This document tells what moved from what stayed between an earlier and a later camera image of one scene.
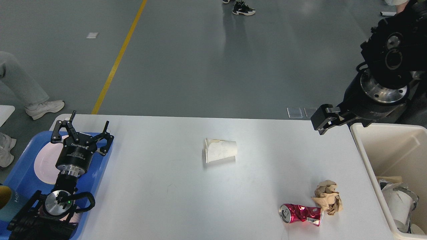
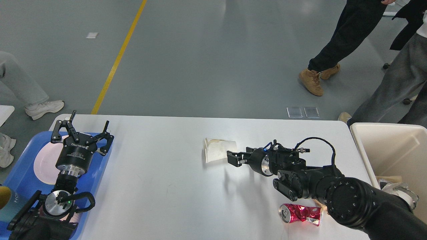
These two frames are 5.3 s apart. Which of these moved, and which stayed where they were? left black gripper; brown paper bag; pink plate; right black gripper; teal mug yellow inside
Moved: right black gripper
Stayed: brown paper bag; left black gripper; teal mug yellow inside; pink plate
